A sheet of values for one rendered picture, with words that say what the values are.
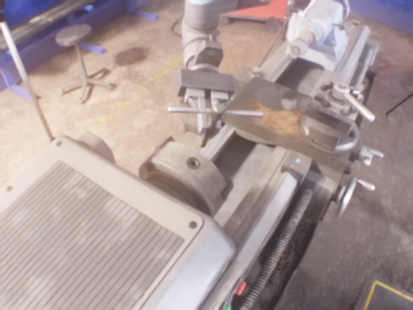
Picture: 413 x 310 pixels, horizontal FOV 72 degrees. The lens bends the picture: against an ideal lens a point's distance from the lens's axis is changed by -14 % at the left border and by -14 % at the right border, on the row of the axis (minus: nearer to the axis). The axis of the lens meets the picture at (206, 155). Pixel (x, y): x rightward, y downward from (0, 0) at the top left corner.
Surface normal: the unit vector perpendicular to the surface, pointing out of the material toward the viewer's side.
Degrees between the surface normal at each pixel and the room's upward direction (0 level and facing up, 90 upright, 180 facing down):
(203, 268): 45
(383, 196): 0
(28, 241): 0
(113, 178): 0
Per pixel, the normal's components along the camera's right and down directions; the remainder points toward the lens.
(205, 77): 0.26, -0.46
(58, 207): -0.01, -0.67
